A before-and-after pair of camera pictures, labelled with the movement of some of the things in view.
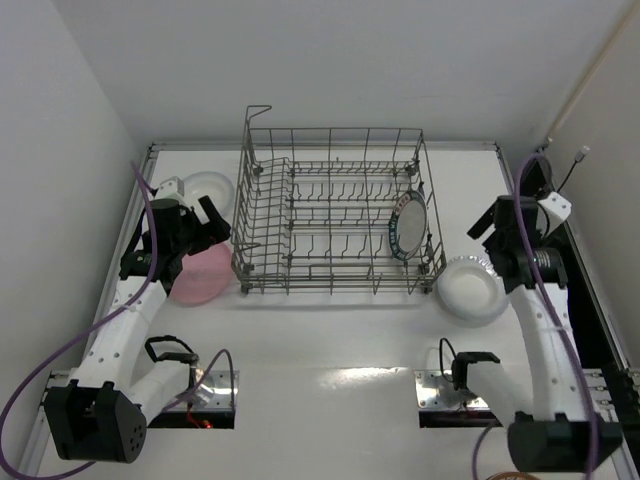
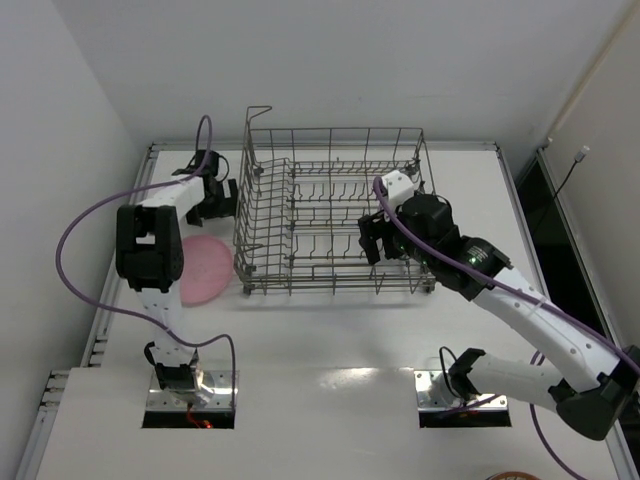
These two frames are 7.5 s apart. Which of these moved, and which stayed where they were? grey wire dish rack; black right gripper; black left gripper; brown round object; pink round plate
Moved: black left gripper; black right gripper
Stayed: pink round plate; brown round object; grey wire dish rack
